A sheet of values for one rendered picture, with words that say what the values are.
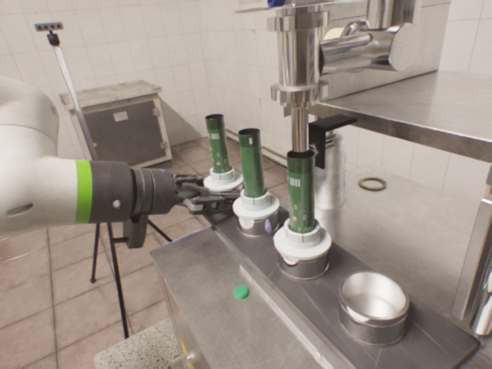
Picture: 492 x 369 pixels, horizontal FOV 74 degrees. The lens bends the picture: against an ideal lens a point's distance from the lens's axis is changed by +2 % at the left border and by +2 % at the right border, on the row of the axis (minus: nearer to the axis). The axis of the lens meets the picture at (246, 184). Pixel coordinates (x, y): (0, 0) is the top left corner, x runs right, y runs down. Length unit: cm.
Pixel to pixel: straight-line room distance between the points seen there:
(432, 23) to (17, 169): 61
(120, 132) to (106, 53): 95
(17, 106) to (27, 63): 322
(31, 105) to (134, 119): 268
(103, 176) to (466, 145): 42
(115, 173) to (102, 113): 267
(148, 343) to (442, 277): 57
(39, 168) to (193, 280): 24
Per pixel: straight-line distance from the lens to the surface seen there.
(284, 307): 40
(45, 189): 47
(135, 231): 53
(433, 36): 63
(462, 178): 206
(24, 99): 56
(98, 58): 380
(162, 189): 51
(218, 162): 56
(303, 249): 41
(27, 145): 50
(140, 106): 321
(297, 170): 36
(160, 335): 79
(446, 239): 56
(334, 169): 55
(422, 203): 63
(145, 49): 389
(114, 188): 49
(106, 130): 319
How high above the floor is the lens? 134
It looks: 27 degrees down
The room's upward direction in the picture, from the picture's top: 6 degrees counter-clockwise
